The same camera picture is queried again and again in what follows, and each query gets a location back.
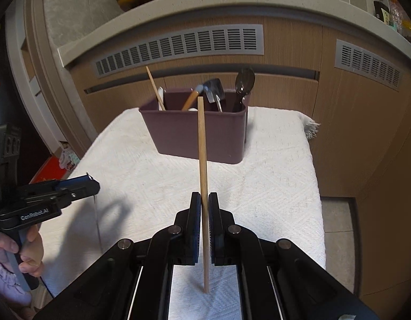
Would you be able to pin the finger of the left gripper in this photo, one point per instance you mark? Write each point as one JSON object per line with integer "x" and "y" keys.
{"x": 80, "y": 192}
{"x": 72, "y": 183}

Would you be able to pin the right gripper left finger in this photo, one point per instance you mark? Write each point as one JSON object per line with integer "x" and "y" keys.
{"x": 188, "y": 241}

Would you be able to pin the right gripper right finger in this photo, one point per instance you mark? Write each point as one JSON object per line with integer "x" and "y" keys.
{"x": 219, "y": 222}

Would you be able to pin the white plastic spoon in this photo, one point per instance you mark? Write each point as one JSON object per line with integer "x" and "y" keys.
{"x": 161, "y": 105}

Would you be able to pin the wooden chopstick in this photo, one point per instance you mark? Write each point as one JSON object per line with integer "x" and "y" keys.
{"x": 202, "y": 157}
{"x": 152, "y": 82}

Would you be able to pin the small metal shovel spoon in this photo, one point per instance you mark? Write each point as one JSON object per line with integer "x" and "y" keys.
{"x": 214, "y": 92}

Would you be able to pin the person's left hand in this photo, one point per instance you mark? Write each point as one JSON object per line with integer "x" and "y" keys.
{"x": 31, "y": 253}

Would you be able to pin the white textured cloth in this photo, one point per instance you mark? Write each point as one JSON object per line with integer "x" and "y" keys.
{"x": 273, "y": 192}

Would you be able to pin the maroon utensil holder box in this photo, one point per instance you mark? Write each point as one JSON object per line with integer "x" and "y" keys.
{"x": 174, "y": 132}

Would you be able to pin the dark spoon in holder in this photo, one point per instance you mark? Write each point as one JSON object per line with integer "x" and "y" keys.
{"x": 243, "y": 86}

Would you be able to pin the long grey vent grille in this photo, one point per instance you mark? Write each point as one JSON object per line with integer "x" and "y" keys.
{"x": 232, "y": 39}

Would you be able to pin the wooden cabinet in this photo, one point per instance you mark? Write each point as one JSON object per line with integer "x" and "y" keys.
{"x": 363, "y": 147}

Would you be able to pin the small grey vent grille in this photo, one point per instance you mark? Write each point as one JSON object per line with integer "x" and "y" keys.
{"x": 355, "y": 59}

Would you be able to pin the wooden handled utensil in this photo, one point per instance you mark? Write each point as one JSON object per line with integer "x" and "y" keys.
{"x": 192, "y": 97}

